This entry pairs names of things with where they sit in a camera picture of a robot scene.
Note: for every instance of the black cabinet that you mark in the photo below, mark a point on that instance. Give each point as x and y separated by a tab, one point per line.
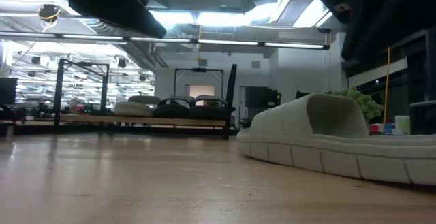
262	98

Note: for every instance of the long ceiling light bar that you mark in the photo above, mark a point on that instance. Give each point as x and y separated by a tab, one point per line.
225	42

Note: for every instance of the pale green plant white pot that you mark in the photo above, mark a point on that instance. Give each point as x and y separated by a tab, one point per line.
368	105

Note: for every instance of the small red box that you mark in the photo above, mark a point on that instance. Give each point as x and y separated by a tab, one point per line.
374	128

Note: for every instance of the wooden shelf with black frame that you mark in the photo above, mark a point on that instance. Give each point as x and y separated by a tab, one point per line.
136	120

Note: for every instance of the black round ceiling device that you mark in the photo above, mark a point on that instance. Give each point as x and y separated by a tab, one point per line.
49	13

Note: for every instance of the small blue box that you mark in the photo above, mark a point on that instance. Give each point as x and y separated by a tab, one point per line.
389	129

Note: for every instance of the black background rig frame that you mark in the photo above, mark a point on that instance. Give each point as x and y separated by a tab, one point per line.
199	69

